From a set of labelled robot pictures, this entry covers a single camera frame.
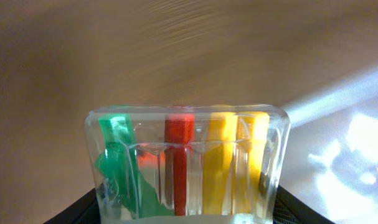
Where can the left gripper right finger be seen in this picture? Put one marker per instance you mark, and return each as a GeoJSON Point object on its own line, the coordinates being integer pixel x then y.
{"type": "Point", "coordinates": [290, 210]}

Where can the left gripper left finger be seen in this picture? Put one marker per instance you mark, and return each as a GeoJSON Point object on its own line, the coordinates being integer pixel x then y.
{"type": "Point", "coordinates": [84, 211]}

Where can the clear case of coloured bits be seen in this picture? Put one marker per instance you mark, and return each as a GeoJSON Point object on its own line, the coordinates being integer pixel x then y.
{"type": "Point", "coordinates": [186, 164]}

